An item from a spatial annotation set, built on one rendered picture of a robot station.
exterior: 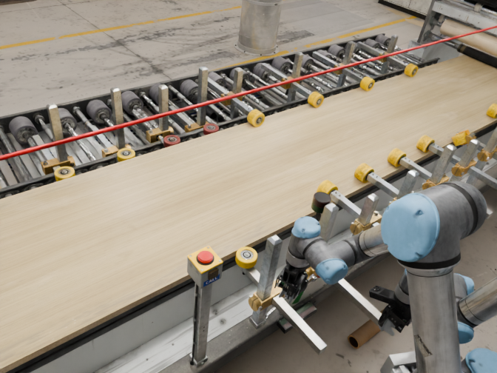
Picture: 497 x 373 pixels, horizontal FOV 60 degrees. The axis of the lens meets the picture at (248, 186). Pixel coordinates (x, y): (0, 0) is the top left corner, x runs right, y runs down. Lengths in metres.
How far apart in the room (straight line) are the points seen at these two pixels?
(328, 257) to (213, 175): 0.91
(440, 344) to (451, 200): 0.28
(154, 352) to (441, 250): 1.14
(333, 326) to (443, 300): 1.73
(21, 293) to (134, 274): 0.35
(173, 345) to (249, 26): 4.34
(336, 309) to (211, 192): 1.19
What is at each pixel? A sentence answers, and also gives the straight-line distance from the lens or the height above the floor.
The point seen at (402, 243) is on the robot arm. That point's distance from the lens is 0.86.
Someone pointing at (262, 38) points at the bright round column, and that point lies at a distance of 5.49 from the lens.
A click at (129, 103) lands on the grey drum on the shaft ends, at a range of 2.61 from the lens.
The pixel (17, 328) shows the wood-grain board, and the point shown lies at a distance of 1.50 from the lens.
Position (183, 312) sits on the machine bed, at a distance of 1.72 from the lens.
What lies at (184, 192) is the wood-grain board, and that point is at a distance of 1.84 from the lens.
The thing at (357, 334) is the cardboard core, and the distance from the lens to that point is 2.53.
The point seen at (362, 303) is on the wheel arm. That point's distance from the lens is 1.63.
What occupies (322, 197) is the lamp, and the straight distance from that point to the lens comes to 1.49.
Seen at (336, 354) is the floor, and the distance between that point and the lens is 2.52.
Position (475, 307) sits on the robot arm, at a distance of 1.30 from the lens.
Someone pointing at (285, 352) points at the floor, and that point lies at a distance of 2.46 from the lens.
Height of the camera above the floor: 2.10
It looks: 39 degrees down
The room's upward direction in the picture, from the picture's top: 8 degrees clockwise
